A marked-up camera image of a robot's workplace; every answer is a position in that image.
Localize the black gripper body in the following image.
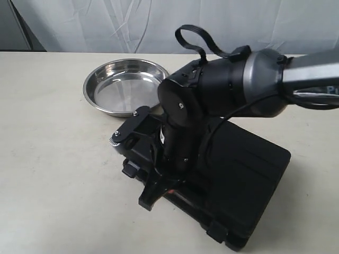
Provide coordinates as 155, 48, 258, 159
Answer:
110, 106, 196, 211

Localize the black plastic tool case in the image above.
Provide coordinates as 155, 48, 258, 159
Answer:
161, 117, 291, 251

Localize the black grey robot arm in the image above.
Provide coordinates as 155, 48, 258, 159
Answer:
110, 46, 338, 210

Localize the round stainless steel pan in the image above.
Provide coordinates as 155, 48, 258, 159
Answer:
83, 58, 169, 118

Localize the white wrinkled backdrop cloth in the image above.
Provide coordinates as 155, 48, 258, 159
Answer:
13, 0, 338, 54

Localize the black round cable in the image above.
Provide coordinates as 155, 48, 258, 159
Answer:
201, 89, 339, 170

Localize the black flat ribbon cable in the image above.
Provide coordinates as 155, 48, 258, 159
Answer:
174, 25, 251, 64

